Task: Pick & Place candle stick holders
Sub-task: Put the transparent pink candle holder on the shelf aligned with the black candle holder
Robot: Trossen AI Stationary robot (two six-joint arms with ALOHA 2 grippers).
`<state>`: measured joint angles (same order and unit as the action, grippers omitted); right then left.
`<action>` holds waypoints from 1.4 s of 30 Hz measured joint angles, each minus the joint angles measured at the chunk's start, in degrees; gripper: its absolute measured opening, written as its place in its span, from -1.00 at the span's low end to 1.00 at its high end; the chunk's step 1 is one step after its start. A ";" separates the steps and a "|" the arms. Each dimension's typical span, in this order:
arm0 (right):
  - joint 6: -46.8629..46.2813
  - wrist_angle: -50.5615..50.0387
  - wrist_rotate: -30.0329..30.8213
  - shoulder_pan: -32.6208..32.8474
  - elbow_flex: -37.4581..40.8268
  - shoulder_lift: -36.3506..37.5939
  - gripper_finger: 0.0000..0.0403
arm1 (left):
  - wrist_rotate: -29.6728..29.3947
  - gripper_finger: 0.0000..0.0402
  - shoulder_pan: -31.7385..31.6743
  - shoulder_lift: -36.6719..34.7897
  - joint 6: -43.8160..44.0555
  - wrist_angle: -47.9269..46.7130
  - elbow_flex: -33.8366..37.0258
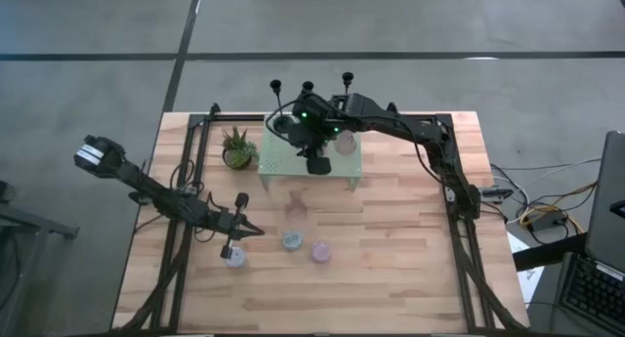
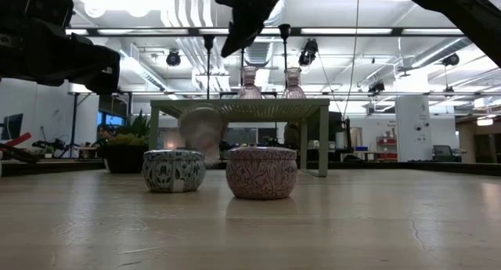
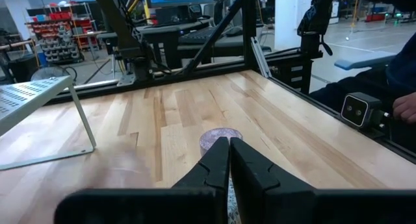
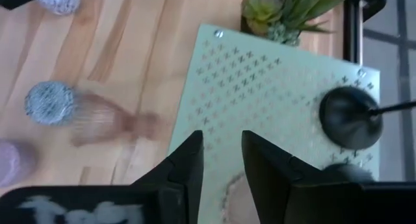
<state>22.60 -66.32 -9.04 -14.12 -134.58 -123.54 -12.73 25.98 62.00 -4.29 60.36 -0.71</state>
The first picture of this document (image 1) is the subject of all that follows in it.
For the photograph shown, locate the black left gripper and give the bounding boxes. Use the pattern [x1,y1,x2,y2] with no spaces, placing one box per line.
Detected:
[214,191,266,259]

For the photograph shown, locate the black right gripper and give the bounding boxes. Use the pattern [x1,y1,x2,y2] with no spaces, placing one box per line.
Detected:
[288,93,338,176]

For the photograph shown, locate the pink ribbed glass candle holder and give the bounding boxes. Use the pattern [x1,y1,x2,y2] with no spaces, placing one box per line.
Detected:
[334,130,357,156]
[284,190,309,220]

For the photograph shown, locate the pink patterned round tin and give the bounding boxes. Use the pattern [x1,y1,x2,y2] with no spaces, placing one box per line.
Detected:
[310,241,332,265]

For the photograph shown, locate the white purple patterned tin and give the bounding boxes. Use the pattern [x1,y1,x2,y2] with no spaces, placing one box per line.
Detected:
[224,246,247,270]

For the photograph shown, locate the blue white patterned tin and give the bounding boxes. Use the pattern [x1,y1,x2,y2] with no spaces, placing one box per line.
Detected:
[281,229,304,252]

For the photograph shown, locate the green perforated metal shelf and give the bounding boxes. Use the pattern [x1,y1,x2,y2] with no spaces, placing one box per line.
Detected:
[257,112,363,191]

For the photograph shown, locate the dark round plant pot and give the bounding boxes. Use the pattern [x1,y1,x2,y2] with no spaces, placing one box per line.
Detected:
[222,146,255,171]

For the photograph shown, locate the green succulent plant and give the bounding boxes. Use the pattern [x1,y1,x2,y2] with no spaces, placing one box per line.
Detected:
[222,125,260,158]

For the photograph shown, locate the grey metal stand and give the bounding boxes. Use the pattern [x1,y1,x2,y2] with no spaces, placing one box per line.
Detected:
[0,179,80,337]

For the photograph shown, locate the black power adapter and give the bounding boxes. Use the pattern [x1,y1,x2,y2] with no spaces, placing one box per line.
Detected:
[529,212,570,233]

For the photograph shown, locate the white paper sheet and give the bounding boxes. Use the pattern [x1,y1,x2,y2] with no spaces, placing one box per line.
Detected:
[506,231,544,305]

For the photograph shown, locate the black side desk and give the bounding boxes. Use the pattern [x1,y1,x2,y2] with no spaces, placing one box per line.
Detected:
[512,232,625,337]

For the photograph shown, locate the grey open laptop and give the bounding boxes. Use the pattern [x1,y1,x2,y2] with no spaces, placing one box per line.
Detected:
[559,130,625,336]

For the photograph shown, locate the black aluminium table frame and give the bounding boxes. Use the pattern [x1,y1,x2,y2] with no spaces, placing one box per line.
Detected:
[114,102,531,337]

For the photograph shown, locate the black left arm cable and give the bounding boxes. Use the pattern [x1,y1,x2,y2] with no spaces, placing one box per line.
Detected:
[168,158,217,244]

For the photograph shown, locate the yellow cable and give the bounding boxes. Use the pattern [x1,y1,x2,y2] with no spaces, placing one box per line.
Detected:
[518,180,600,235]

